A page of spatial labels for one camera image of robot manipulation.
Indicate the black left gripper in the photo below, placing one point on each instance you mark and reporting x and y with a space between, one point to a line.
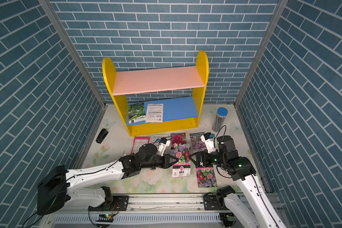
165 161

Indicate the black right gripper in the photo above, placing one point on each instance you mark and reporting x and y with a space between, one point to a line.
204 154

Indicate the purple flower seed packet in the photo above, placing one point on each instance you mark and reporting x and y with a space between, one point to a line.
197 144

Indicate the pink aster seed packet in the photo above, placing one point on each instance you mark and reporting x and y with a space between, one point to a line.
183 167

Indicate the mixed aster flower seed packet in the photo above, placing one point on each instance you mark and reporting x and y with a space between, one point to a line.
206 177

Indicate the pink hollyhock seed packet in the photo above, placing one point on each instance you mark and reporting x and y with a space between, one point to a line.
178 138

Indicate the white text back seed packet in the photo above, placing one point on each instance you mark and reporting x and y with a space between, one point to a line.
155 138

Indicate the pink back seed packet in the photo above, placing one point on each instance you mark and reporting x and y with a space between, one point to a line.
138 142

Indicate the white text packet shelf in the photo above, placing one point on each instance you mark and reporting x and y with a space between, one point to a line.
154 113

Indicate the green gourd seed packet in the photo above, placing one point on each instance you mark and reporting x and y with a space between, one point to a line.
136 112

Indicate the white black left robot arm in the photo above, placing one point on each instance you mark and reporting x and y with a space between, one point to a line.
56 189

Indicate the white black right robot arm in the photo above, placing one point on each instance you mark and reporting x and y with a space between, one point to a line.
222 153

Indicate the yellow wooden shelf unit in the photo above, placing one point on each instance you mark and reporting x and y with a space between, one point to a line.
178 113

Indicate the clear pencil tube blue lid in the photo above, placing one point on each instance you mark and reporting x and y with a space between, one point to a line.
219 120

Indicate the black stapler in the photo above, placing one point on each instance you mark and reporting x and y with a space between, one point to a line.
102 135

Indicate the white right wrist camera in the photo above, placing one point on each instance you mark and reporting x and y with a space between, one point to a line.
208 139

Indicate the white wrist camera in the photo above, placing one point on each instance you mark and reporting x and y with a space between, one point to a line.
208 139
162 146

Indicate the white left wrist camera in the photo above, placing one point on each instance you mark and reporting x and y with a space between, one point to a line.
162 146

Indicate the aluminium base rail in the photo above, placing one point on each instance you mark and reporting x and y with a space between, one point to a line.
143 211

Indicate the aluminium corner post right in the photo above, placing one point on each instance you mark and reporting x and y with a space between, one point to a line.
260 51

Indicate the aluminium corner post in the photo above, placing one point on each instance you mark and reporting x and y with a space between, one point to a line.
260 51
58 26

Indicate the aluminium corner post left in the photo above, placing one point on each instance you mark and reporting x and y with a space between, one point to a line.
58 26

